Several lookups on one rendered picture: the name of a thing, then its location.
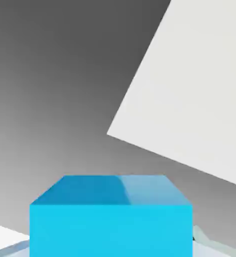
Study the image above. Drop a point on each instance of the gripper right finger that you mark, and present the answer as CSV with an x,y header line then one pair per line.
x,y
205,248

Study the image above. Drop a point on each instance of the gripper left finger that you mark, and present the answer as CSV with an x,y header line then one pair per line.
x,y
7,244

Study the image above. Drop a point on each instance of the small cyan cube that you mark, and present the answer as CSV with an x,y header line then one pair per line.
x,y
110,228

